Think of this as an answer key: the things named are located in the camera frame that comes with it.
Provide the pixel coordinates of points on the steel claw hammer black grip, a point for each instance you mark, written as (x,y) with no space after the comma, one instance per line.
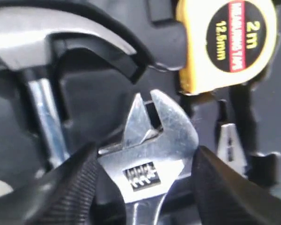
(25,48)

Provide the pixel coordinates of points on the black plastic tool case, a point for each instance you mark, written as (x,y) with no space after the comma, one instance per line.
(94,84)

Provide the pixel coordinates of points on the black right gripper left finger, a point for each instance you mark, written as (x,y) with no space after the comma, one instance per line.
(78,192)

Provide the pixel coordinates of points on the black handled adjustable wrench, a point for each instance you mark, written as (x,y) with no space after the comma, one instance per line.
(147,161)

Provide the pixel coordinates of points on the orange handled pliers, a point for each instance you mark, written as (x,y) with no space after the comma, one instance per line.
(230,150)

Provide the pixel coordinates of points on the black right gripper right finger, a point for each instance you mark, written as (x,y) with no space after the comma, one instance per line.
(224,197)

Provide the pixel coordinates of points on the yellow black tape measure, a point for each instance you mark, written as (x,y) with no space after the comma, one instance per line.
(229,42)

